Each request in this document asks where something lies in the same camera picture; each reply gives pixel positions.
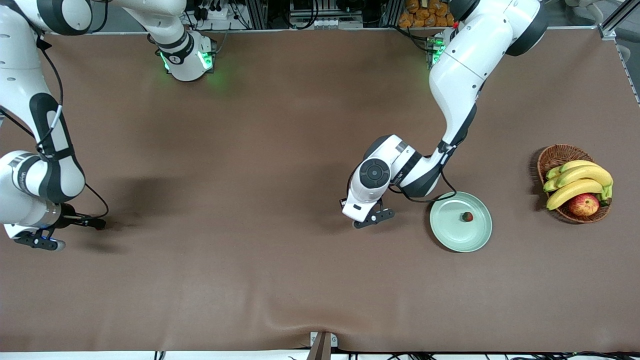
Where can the orange snack pile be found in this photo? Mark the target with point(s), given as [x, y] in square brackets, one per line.
[420, 12]

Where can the aluminium frame profile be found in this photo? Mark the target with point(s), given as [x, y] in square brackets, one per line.
[620, 16]

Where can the brown wicker basket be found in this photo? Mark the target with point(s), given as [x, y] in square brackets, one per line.
[557, 155]

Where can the yellow banana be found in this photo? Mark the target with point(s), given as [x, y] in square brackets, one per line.
[550, 185]
[575, 191]
[575, 164]
[590, 174]
[552, 173]

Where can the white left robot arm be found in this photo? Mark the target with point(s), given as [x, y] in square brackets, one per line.
[465, 65]

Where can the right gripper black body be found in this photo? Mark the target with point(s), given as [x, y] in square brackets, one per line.
[73, 219]

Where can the white power strip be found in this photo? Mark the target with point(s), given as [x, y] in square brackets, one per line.
[215, 14]

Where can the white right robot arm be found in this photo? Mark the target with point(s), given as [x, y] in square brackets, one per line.
[20, 70]

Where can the mint green round plate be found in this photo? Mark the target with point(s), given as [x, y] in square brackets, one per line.
[450, 235]

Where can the red yellow apple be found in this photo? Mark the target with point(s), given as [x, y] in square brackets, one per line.
[584, 205]

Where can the red plastic strawberry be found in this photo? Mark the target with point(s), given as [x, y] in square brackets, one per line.
[467, 216]

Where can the brown table mat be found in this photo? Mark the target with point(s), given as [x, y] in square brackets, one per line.
[250, 275]

